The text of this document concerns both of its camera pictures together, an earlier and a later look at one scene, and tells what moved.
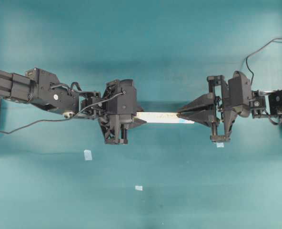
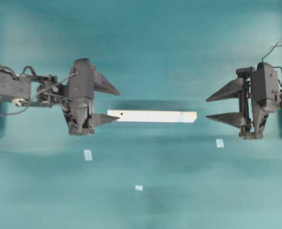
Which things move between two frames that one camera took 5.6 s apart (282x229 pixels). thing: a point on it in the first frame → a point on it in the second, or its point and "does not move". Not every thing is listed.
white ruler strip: x=162 y=117 does not move
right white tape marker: x=220 y=145 does not move
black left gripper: x=118 y=111 → x=77 y=111
